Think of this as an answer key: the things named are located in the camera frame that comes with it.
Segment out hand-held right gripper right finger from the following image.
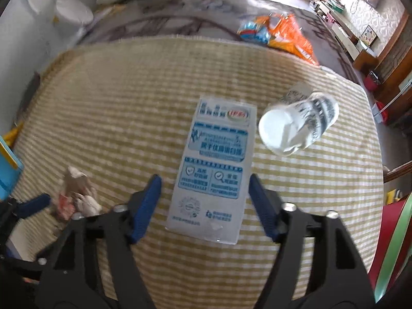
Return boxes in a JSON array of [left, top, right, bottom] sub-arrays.
[[248, 173, 375, 309]]

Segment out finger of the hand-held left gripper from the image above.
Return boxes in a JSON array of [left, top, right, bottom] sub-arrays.
[[10, 194, 52, 221], [0, 253, 47, 279]]

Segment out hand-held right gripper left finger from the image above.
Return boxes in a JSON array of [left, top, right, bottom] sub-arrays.
[[34, 174, 163, 309]]

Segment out pink paper wrapper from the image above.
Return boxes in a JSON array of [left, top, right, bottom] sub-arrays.
[[50, 166, 102, 221]]

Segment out blue white milk carton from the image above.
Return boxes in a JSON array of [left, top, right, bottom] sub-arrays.
[[165, 95, 258, 245]]

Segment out red bin with green rim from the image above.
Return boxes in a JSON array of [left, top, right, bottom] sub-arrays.
[[375, 191, 412, 309]]

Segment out blue box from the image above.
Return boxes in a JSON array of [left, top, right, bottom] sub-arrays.
[[0, 133, 25, 200]]

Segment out striped woven table mat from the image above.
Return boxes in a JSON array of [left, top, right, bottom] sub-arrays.
[[10, 35, 387, 301]]

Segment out carved wooden chair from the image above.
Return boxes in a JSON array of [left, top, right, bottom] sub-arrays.
[[383, 159, 412, 185]]

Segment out small red waste bin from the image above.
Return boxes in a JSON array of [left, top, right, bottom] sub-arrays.
[[364, 71, 381, 91]]

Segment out orange snack packet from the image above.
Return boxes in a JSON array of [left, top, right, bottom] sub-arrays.
[[236, 13, 320, 67]]

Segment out white television cabinet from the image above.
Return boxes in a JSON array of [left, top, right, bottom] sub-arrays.
[[317, 0, 380, 69]]

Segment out translucent plastic container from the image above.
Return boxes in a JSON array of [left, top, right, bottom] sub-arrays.
[[53, 0, 95, 33]]

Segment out grey printed tablecloth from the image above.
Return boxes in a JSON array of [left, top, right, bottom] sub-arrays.
[[69, 0, 364, 87]]

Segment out small framed picture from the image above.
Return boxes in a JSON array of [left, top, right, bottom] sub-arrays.
[[362, 25, 379, 46]]

